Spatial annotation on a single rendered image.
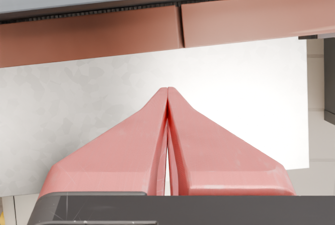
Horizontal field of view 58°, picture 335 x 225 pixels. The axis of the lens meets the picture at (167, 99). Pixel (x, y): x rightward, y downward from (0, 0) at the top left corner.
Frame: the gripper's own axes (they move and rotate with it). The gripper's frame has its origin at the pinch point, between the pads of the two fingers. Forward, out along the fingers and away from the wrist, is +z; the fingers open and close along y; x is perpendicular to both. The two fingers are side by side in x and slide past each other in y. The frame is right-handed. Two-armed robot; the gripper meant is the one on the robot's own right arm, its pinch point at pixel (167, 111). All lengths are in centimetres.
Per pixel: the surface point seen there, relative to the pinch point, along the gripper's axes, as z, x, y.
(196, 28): 16.8, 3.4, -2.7
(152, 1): 16.9, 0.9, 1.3
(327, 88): 82, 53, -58
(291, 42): 29.4, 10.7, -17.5
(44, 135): 23.8, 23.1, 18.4
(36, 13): 16.2, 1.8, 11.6
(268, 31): 16.7, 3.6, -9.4
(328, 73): 83, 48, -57
